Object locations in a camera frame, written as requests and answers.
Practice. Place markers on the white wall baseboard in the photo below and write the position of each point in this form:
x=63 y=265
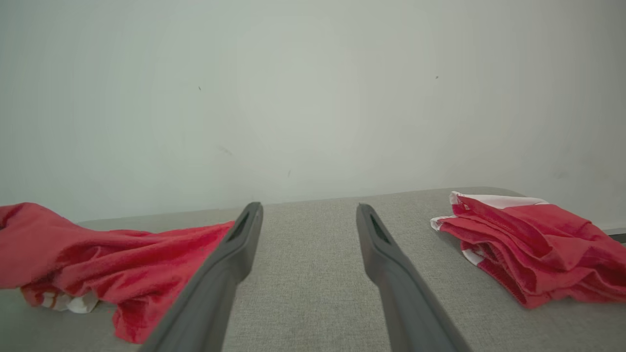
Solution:
x=617 y=234

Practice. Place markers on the red and white jersey shirt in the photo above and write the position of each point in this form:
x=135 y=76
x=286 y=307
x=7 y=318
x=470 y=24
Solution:
x=122 y=264
x=538 y=244

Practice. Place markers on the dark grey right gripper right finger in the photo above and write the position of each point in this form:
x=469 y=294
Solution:
x=406 y=298

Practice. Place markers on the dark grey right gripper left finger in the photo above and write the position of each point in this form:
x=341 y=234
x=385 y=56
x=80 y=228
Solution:
x=210 y=293

